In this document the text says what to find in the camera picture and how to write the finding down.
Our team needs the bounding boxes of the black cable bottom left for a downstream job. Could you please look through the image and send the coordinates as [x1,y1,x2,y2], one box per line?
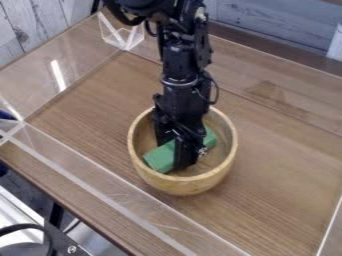
[0,222,56,256]

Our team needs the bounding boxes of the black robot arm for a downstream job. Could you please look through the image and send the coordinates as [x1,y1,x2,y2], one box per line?
[103,0,219,169]

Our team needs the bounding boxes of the green rectangular block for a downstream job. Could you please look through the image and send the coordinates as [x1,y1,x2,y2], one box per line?
[143,126,217,174]

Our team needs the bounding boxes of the clear acrylic tray wall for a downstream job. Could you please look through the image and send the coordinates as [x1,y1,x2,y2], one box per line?
[0,18,342,256]

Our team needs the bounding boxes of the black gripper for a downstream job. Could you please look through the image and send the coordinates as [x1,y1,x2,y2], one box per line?
[152,78,212,170]

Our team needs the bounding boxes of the brown wooden bowl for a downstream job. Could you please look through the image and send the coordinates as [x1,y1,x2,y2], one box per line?
[127,108,237,196]

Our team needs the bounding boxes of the black metal bracket with screw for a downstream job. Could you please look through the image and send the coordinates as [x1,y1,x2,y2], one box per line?
[44,222,91,256]

